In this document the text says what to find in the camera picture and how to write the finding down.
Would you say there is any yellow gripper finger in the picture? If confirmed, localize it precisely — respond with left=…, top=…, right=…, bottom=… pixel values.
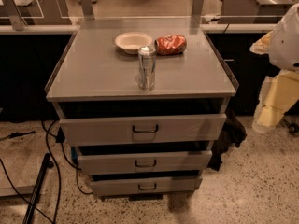
left=252, top=70, right=299, bottom=133
left=249, top=32, right=273, bottom=55

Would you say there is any grey top drawer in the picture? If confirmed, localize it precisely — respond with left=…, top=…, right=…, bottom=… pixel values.
left=60, top=114, right=226, bottom=147

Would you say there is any grey drawer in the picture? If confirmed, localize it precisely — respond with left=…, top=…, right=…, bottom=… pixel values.
left=60, top=114, right=226, bottom=147
left=90, top=176, right=202, bottom=197
left=78, top=151, right=212, bottom=175

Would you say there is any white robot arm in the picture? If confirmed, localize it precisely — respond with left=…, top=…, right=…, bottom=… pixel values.
left=249, top=4, right=299, bottom=133

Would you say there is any grey middle drawer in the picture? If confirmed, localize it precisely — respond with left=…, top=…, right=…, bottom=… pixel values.
left=78, top=151, right=212, bottom=175

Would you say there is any grey drawer cabinet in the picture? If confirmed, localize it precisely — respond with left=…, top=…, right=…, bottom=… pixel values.
left=44, top=17, right=240, bottom=202

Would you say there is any grey bottom drawer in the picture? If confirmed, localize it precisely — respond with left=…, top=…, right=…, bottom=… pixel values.
left=90, top=176, right=202, bottom=197

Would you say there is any black cloth beside cabinet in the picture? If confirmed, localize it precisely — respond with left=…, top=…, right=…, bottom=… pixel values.
left=207, top=108, right=247, bottom=171

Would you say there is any crushed orange soda can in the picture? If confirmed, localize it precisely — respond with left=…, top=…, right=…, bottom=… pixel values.
left=155, top=35, right=187, bottom=56

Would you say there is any tall silver can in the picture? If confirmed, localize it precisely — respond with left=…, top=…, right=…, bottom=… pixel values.
left=138, top=46, right=156, bottom=91

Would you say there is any white paper bowl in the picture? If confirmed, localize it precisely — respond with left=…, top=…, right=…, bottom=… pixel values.
left=115, top=32, right=152, bottom=55

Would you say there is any black bar on floor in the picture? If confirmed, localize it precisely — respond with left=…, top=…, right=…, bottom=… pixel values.
left=22, top=153, right=50, bottom=224

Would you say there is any black floor cable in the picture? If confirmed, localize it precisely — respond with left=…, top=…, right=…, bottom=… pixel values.
left=0, top=119, right=93, bottom=224

